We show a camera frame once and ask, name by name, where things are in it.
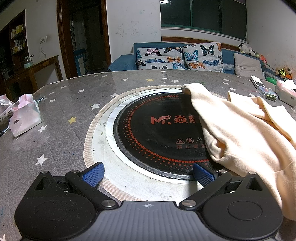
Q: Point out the brown wooden door frame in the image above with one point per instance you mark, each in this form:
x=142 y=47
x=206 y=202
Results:
x=61 y=34

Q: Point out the white black mouse plush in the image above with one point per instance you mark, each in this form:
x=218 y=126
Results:
x=245 y=48

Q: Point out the wooden shelf cabinet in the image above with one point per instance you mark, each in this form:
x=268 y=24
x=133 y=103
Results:
x=19 y=55

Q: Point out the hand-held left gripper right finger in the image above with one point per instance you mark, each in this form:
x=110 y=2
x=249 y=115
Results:
x=203 y=174

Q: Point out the plain grey pillow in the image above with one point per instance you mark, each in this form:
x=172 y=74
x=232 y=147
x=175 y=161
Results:
x=247 y=64

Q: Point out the dark window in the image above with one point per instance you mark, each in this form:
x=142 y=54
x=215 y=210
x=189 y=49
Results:
x=203 y=14

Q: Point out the round black induction cooktop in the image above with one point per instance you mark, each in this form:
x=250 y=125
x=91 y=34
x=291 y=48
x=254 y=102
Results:
x=143 y=129

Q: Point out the blue white storage cabinet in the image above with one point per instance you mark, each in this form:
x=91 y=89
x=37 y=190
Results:
x=79 y=61

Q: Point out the cream sweatshirt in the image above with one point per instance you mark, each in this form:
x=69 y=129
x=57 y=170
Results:
x=242 y=129

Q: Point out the white remote control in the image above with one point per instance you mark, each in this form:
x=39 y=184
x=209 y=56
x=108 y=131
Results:
x=257 y=81

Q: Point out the yellow black plush toy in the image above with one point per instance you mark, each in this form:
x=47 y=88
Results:
x=283 y=73

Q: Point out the clear plastic bag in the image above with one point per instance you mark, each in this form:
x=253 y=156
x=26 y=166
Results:
x=4 y=104

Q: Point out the pink tissue pack bag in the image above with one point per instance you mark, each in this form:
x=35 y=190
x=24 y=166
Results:
x=25 y=115

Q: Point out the blue sofa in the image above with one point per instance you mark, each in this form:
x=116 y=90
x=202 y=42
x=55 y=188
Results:
x=124 y=61

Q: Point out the wooden sideboard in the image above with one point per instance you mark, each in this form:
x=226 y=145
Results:
x=44 y=67

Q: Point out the square butterfly print pillow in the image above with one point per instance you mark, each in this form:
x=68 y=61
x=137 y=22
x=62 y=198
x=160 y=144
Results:
x=201 y=58

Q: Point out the green plastic basin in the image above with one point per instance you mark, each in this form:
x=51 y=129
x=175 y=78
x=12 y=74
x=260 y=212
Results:
x=271 y=80

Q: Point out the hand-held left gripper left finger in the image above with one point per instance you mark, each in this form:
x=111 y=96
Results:
x=93 y=174

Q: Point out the pink white tissue box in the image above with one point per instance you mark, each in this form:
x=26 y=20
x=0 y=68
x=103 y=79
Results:
x=286 y=95

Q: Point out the wide butterfly print pillow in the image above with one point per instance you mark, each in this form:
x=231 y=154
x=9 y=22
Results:
x=157 y=58

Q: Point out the clear crayon box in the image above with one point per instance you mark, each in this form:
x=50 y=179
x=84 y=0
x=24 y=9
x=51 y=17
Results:
x=268 y=93

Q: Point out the white wall socket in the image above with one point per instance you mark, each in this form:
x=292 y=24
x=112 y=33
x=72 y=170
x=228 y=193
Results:
x=44 y=39

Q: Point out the pale green jar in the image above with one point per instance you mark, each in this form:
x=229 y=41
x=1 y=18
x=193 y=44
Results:
x=27 y=62

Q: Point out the orange white plush toy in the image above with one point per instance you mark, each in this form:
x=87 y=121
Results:
x=260 y=56

